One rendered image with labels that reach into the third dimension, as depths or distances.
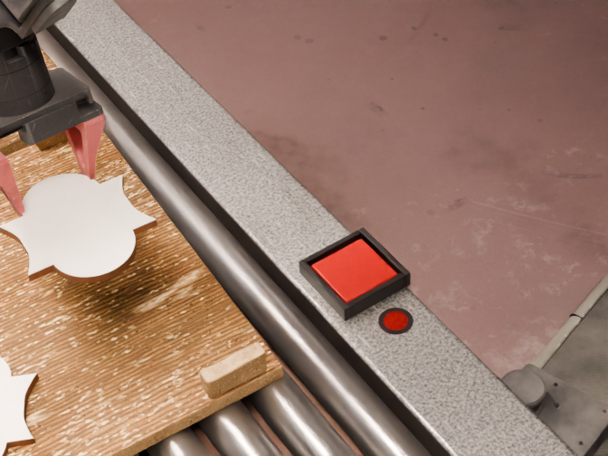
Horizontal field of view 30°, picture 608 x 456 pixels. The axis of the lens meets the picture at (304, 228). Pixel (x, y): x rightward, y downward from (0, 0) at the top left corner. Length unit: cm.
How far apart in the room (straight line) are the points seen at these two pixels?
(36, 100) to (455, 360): 42
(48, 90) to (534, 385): 101
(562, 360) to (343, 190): 80
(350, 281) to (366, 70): 179
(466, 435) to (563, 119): 178
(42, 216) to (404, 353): 34
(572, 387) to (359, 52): 132
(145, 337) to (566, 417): 89
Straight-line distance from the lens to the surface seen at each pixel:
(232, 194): 118
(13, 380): 102
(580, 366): 189
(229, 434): 98
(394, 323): 104
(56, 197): 101
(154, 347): 102
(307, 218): 114
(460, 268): 233
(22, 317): 108
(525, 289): 230
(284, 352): 104
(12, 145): 127
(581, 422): 177
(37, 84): 95
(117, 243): 96
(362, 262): 108
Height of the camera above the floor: 172
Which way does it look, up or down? 45 degrees down
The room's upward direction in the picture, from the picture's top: 5 degrees counter-clockwise
